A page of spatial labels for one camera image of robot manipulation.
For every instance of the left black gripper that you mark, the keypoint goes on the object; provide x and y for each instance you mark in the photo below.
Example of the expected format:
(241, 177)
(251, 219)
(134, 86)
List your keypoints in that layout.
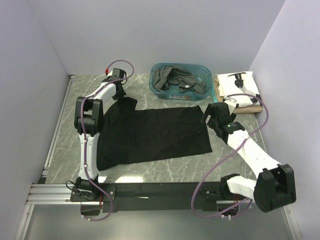
(121, 96)

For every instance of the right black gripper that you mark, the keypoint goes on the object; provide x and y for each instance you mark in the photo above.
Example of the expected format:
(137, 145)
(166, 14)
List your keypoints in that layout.
(208, 112)

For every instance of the black t shirt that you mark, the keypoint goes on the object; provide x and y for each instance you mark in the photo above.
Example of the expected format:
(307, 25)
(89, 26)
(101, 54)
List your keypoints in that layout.
(131, 136)

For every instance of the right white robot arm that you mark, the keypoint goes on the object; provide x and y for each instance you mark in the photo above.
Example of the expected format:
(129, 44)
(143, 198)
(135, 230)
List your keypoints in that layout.
(274, 186)

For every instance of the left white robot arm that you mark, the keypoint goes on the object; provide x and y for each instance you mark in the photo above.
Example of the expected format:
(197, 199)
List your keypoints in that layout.
(89, 122)

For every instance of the folded white printed t shirt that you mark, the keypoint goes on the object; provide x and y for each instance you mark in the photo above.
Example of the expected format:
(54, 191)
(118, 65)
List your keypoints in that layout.
(239, 83)

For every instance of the teal plastic basket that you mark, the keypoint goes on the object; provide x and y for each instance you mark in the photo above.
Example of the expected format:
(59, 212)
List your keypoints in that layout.
(202, 73)

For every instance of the grey t shirt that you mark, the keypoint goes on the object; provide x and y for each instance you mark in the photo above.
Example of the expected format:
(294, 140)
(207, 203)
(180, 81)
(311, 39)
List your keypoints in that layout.
(179, 76)

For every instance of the black mounting beam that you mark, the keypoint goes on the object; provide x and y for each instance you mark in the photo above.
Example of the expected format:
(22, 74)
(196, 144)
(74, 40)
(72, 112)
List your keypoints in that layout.
(154, 196)

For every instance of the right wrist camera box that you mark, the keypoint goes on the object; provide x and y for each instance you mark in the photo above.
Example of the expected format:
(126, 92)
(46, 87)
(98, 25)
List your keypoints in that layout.
(230, 101)

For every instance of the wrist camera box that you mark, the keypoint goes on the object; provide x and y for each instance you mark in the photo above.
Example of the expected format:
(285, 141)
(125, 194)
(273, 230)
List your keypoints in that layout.
(108, 72)
(230, 101)

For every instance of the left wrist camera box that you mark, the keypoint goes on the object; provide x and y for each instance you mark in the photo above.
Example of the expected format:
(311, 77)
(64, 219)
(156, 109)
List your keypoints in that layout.
(108, 72)

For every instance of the aluminium frame rail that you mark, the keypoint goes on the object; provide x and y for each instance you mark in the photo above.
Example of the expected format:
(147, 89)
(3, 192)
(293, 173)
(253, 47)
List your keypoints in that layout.
(54, 194)

